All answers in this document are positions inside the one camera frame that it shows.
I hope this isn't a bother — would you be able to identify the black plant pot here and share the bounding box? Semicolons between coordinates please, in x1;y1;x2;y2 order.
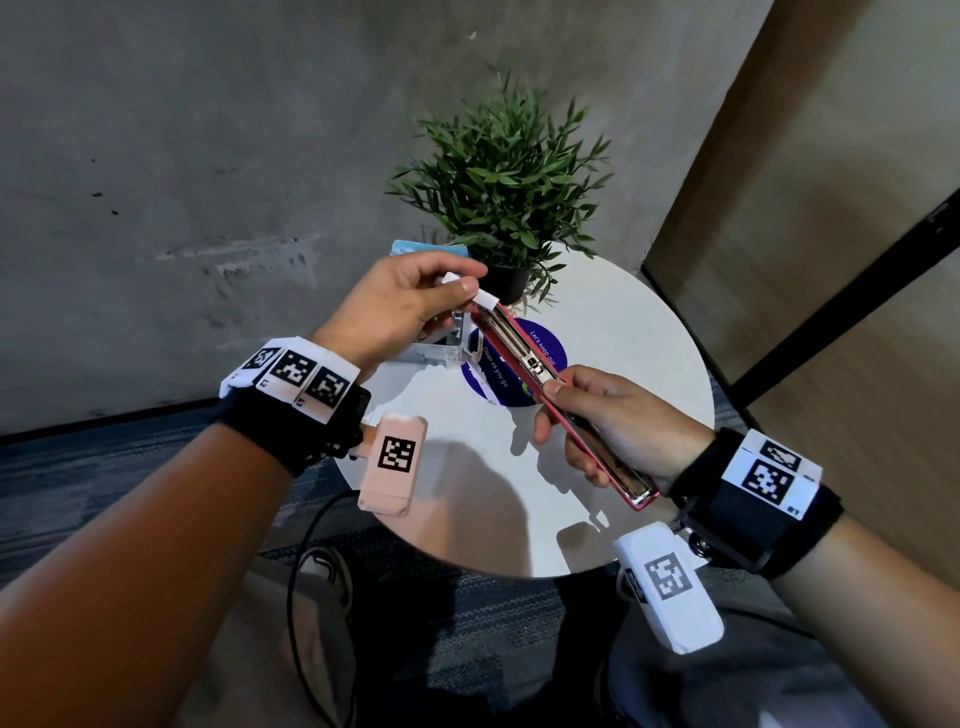
478;262;534;307

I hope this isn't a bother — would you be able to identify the black wristband with marker tags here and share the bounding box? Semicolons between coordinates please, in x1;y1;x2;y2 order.
210;336;373;480
669;426;846;582

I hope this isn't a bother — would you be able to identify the white paper strip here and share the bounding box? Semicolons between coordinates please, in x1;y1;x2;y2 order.
463;358;501;407

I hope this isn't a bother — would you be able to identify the person's right forearm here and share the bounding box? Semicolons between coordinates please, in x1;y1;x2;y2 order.
771;514;960;728

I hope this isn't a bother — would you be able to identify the light blue packet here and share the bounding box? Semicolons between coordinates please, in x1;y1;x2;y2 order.
389;239;471;261

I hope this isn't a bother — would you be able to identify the round blue sticker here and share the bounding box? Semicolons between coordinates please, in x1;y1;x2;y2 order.
460;317;570;409

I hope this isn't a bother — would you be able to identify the white wrist camera with marker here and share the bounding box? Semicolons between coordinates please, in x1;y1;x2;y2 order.
613;522;726;657
357;413;429;519

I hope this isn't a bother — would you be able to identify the green artificial plant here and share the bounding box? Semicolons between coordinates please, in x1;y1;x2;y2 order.
384;69;615;306

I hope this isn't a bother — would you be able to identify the person's right hand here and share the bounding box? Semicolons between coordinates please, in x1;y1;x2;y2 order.
532;365;716;496

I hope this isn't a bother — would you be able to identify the person's left hand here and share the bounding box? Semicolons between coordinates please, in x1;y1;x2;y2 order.
311;250;489;382

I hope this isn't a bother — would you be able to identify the phone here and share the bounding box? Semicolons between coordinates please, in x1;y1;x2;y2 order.
470;298;662;513

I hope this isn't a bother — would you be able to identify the black cable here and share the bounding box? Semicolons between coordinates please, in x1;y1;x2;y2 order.
285;489;363;728

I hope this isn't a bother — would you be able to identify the clear acrylic holder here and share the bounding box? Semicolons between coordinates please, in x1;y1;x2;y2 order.
390;309;475;370

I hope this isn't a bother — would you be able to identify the person's left forearm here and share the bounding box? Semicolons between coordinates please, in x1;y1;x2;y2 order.
0;422;295;728

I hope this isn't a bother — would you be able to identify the person's right leg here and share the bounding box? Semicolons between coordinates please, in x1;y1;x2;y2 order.
604;577;890;728

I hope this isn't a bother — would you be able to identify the white cleaning wipe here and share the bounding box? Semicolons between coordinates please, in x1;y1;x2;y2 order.
441;271;501;313

